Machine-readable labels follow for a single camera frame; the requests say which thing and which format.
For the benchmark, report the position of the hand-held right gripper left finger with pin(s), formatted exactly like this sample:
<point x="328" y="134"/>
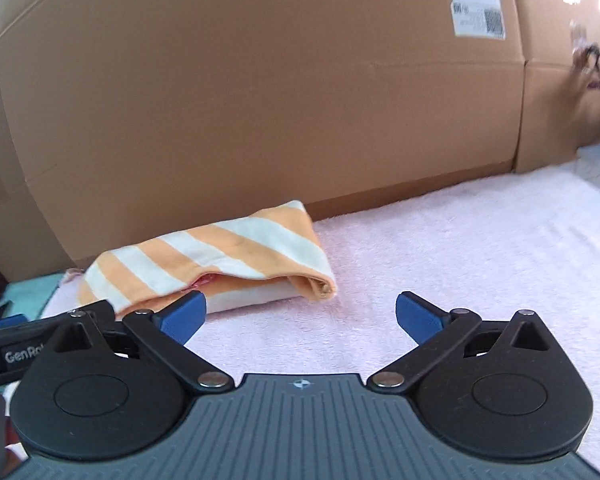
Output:
<point x="182" y="317"/>

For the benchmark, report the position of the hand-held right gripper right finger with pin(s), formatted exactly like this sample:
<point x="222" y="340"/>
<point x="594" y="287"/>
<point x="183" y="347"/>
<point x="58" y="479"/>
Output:
<point x="420" y="317"/>

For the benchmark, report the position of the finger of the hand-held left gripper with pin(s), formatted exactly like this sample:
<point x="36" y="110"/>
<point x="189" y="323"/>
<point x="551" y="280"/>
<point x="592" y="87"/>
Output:
<point x="2" y="322"/>
<point x="40" y="326"/>

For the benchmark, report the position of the orange striped shirt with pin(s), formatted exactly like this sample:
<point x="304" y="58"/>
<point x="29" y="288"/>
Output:
<point x="220" y="250"/>

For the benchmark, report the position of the teal mat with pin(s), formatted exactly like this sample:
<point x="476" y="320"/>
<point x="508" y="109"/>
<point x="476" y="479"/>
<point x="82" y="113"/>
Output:
<point x="30" y="295"/>

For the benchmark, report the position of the pink fluffy blanket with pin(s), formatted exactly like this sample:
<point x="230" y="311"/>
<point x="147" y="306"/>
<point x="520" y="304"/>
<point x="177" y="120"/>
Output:
<point x="455" y="240"/>

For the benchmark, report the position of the cardboard box with small label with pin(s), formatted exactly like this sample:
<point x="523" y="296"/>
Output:
<point x="10" y="135"/>

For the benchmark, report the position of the plain cardboard box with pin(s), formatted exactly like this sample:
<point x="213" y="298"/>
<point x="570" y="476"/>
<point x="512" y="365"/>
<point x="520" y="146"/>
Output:
<point x="550" y="120"/>

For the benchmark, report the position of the large labelled cardboard box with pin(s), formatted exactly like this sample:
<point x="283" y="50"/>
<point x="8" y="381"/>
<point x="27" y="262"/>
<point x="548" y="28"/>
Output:
<point x="230" y="85"/>

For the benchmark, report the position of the white square code label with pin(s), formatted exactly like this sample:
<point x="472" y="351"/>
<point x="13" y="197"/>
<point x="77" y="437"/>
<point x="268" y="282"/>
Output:
<point x="472" y="21"/>

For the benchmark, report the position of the taped cardboard box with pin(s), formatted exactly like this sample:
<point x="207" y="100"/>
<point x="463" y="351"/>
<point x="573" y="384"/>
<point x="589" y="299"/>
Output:
<point x="540" y="20"/>

